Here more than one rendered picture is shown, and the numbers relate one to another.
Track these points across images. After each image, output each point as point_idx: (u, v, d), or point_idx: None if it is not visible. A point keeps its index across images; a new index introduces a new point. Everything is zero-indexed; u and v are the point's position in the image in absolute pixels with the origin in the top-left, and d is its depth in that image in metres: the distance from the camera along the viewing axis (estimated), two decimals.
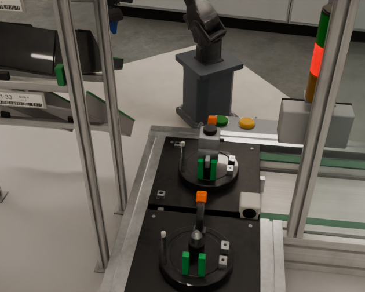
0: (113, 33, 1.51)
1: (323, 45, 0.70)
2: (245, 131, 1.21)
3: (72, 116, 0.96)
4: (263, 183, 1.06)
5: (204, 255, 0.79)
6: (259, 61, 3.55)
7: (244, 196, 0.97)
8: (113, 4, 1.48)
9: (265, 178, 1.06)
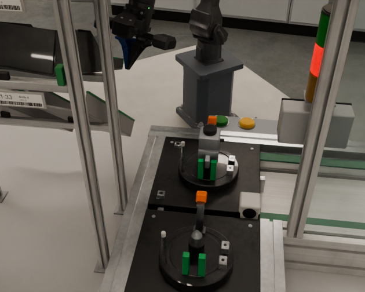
0: (126, 67, 1.08)
1: (323, 45, 0.70)
2: (245, 131, 1.21)
3: (72, 116, 0.96)
4: (263, 183, 1.06)
5: (204, 255, 0.79)
6: (259, 61, 3.55)
7: (244, 196, 0.97)
8: (143, 37, 1.02)
9: (265, 178, 1.06)
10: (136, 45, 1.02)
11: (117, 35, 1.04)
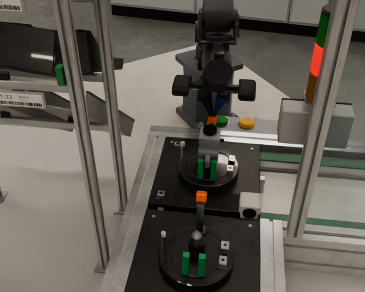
0: None
1: (323, 45, 0.70)
2: (245, 131, 1.21)
3: (72, 116, 0.96)
4: (263, 183, 1.06)
5: (204, 255, 0.79)
6: (259, 61, 3.55)
7: (244, 196, 0.97)
8: (201, 83, 1.06)
9: (265, 178, 1.06)
10: None
11: None
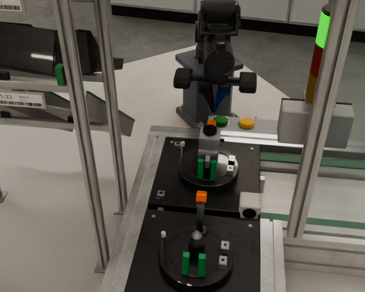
0: (215, 112, 1.09)
1: (323, 45, 0.70)
2: (245, 131, 1.21)
3: (72, 116, 0.96)
4: (263, 183, 1.06)
5: (204, 255, 0.79)
6: (259, 61, 3.55)
7: (244, 196, 0.97)
8: (203, 76, 1.06)
9: (265, 178, 1.06)
10: None
11: None
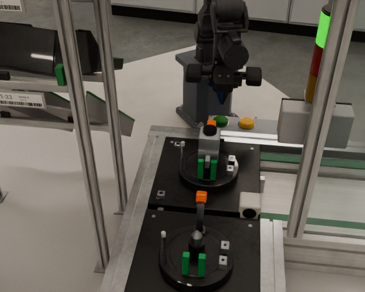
0: (220, 102, 1.20)
1: (323, 45, 0.70)
2: (245, 131, 1.21)
3: (72, 116, 0.96)
4: (263, 183, 1.06)
5: (204, 255, 0.79)
6: (259, 61, 3.55)
7: (244, 196, 0.97)
8: None
9: (265, 178, 1.06)
10: None
11: (210, 83, 1.14)
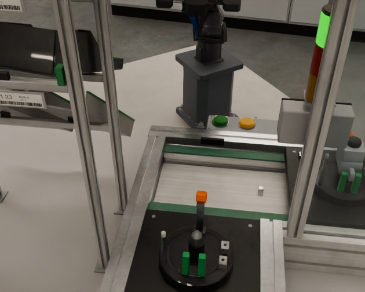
0: (196, 33, 1.08)
1: (323, 45, 0.70)
2: (245, 131, 1.21)
3: (72, 116, 0.96)
4: (262, 193, 1.08)
5: (204, 255, 0.79)
6: (259, 61, 3.55)
7: None
8: None
9: (263, 187, 1.07)
10: (207, 14, 1.01)
11: (183, 8, 1.02)
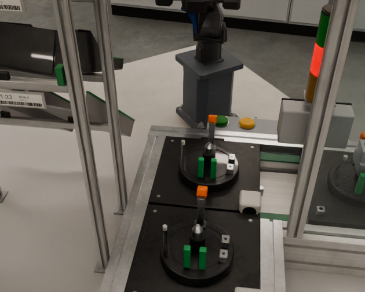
0: (196, 32, 1.08)
1: (323, 45, 0.70)
2: (245, 131, 1.21)
3: (72, 116, 0.96)
4: (262, 193, 1.08)
5: (216, 159, 0.99)
6: (259, 61, 3.55)
7: None
8: None
9: (263, 187, 1.07)
10: (206, 12, 1.01)
11: (182, 7, 1.02)
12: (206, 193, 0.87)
